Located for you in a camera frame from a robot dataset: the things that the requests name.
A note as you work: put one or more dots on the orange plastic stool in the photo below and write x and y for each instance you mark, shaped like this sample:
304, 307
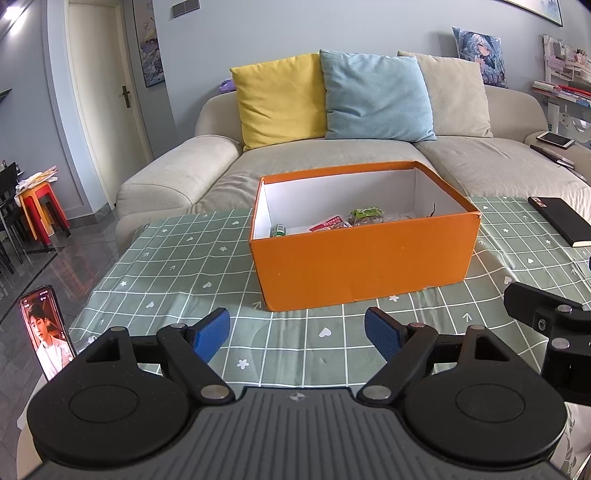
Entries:
28, 212

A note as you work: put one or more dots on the wall poster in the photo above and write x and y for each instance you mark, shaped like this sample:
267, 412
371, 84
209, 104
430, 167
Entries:
150, 46

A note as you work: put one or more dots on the white shelf rack with books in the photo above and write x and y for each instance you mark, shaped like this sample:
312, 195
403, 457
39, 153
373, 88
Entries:
565, 87

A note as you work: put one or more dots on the beige sofa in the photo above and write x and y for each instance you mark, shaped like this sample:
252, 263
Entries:
184, 175

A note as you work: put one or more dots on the black dining chair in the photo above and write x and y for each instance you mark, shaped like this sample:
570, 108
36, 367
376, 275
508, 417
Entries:
7, 217

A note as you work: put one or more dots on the beige cushion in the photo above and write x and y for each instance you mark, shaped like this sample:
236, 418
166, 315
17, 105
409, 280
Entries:
457, 101

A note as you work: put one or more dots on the green can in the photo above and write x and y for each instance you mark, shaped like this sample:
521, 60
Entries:
278, 229

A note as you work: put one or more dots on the printed figure cushion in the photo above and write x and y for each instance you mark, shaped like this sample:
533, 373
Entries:
480, 53

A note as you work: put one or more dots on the green checked tablecloth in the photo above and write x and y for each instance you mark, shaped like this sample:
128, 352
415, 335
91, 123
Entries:
184, 272

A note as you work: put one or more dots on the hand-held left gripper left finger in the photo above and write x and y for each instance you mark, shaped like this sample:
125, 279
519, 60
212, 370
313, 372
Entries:
213, 332

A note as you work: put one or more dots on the framed wall picture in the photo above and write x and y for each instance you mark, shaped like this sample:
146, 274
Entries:
540, 9

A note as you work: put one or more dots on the white smartphone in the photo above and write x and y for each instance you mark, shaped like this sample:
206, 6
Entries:
555, 139

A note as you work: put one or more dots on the black notebook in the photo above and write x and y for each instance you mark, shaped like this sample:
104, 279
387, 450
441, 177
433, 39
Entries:
561, 219

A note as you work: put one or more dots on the grey wall vent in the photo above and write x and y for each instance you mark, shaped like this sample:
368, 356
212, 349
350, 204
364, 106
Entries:
185, 8

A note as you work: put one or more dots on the upright smartphone with lit screen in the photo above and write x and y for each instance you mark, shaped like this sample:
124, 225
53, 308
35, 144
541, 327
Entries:
46, 332

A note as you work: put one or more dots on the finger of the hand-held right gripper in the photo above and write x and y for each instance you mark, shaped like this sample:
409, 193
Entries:
531, 304

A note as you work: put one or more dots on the blue cushion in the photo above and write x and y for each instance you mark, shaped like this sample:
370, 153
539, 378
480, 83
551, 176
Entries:
374, 97

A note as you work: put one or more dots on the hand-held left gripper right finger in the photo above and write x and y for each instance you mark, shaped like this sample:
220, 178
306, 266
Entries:
382, 333

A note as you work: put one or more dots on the red plastic stool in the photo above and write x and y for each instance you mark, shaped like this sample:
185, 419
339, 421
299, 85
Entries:
53, 210

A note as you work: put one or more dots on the white door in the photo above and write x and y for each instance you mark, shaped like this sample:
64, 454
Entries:
106, 92

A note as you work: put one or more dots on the red snack packet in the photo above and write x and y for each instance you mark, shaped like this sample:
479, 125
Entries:
330, 225

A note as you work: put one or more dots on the green label snack packet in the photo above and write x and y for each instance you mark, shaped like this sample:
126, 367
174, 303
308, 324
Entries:
367, 215

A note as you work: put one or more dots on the yellow cushion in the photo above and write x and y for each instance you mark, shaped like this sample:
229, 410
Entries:
281, 101

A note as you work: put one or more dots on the orange cardboard box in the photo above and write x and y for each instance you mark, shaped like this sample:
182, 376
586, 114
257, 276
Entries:
360, 263

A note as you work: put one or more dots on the pile of papers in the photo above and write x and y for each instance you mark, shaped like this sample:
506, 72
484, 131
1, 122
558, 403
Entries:
37, 177

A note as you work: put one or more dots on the purple plush toy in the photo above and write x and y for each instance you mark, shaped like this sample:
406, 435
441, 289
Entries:
227, 86

